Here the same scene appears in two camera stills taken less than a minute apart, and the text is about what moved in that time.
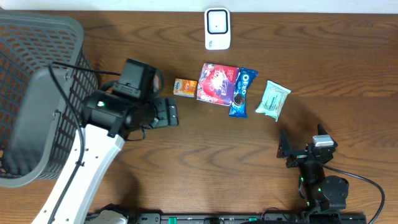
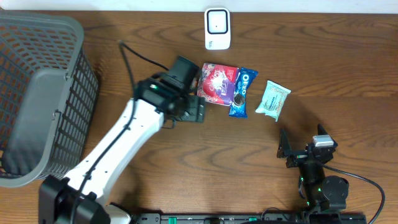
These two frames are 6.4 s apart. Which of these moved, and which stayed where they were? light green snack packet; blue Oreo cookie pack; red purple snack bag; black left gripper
Moved: black left gripper
Stayed: blue Oreo cookie pack; red purple snack bag; light green snack packet
